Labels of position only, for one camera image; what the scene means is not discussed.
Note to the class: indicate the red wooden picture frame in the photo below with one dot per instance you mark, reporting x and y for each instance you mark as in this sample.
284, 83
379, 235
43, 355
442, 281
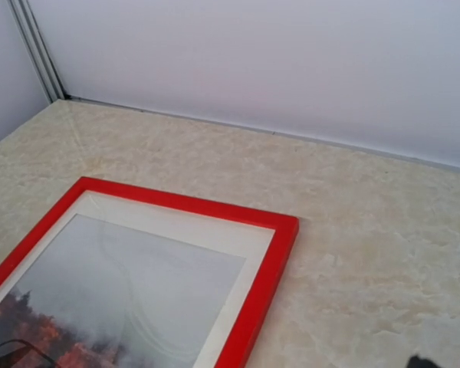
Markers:
268, 264

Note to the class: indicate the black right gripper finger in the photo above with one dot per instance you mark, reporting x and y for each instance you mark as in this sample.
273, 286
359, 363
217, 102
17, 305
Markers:
420, 362

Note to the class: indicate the aluminium corner post left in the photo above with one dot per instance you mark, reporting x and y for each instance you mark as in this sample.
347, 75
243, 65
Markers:
36, 47

